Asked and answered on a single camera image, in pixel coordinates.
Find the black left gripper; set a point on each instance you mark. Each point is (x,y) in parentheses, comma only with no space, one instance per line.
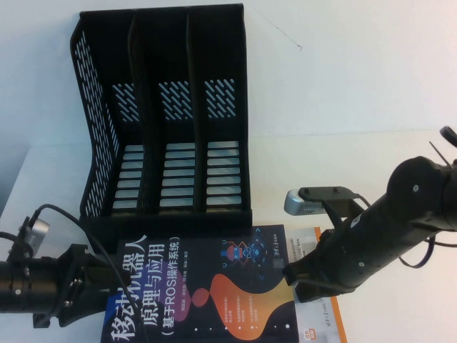
(69,282)

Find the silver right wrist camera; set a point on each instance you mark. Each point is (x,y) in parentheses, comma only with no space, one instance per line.
(298,203)

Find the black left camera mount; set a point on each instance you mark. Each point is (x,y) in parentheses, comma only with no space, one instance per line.
(19,243)

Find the dark cover robotics book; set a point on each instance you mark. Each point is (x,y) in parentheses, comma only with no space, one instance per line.
(200,286)

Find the orange bordered book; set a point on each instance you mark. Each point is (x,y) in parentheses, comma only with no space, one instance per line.
(321,321)

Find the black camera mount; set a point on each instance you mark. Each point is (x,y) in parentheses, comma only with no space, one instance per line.
(332,194)
(19,243)

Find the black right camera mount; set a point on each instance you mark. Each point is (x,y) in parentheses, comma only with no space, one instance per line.
(332,194)

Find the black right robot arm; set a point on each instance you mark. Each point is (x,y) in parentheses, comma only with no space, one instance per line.
(400,221)

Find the black plastic book stand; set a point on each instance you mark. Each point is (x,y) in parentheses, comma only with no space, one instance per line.
(107,225)

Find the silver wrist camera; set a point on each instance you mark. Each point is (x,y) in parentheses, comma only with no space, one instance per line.
(298,203)
(40,233)

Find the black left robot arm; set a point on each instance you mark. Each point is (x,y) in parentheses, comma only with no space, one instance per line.
(25,286)

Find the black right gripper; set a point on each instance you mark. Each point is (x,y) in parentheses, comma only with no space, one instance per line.
(325,271)

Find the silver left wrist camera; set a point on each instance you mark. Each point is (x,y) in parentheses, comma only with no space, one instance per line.
(40,233)

